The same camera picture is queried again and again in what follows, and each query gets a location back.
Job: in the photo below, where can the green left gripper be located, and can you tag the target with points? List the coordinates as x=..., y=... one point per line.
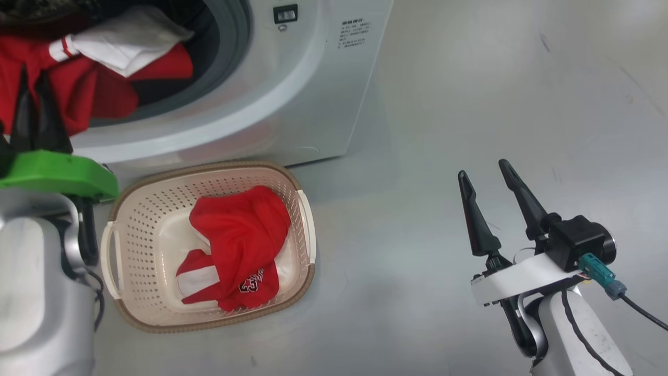
x=57, y=172

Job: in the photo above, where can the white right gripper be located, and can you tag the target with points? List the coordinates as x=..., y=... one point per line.
x=527, y=277

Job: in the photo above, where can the red and white garment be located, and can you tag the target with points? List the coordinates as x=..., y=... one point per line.
x=104, y=89

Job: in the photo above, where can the red jersey with number print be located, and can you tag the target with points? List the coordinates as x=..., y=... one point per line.
x=240, y=230

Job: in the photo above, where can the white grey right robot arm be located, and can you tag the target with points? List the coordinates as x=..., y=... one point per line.
x=563, y=339

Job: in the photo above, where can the cream perforated laundry basket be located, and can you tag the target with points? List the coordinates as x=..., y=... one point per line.
x=151, y=224

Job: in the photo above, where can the white washing machine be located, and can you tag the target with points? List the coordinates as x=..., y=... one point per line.
x=292, y=94

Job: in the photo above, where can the black door latch socket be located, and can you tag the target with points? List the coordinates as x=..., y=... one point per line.
x=285, y=14

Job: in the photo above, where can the black text instruction label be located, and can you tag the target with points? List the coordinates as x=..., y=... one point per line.
x=355, y=34

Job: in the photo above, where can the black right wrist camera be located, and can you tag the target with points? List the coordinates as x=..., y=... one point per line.
x=579, y=237

